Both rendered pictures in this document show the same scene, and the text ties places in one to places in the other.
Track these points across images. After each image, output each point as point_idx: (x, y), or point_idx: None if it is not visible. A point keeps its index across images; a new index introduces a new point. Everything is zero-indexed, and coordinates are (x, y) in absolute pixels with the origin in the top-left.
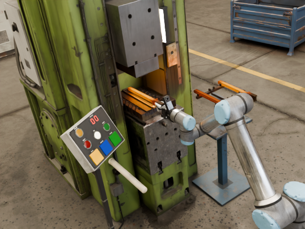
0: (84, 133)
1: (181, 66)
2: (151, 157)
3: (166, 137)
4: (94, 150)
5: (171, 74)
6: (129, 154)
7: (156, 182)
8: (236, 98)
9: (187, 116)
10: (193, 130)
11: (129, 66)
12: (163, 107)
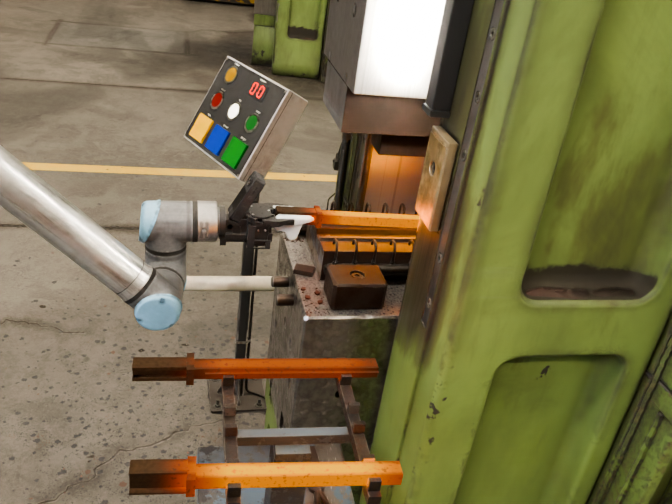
0: (231, 85)
1: (447, 270)
2: (272, 326)
3: (283, 330)
4: (210, 118)
5: (421, 254)
6: None
7: (266, 404)
8: None
9: (154, 202)
10: (152, 262)
11: (324, 51)
12: (260, 204)
